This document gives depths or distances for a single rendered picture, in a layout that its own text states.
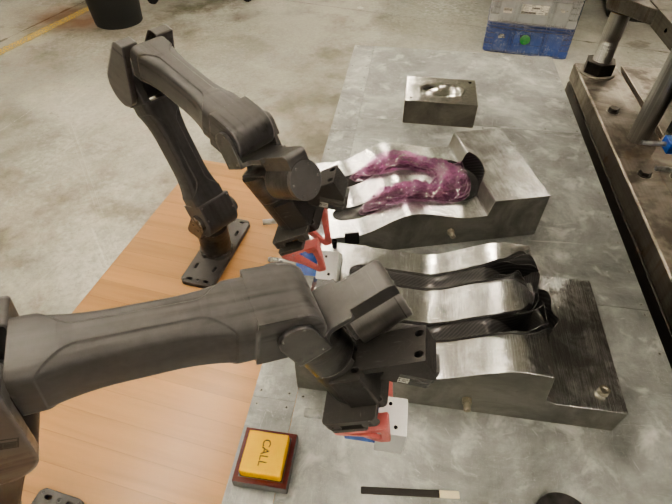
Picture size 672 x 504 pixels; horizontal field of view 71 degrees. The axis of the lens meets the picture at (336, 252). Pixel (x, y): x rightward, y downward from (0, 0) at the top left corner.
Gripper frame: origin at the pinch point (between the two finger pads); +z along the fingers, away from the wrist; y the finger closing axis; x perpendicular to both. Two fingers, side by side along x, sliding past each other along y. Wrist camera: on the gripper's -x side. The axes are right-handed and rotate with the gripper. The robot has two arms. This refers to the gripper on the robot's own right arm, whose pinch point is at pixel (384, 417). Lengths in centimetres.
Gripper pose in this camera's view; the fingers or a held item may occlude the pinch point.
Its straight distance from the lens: 63.6
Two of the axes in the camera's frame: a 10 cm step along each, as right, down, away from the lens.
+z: 4.6, 6.7, 5.9
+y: 1.4, -7.1, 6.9
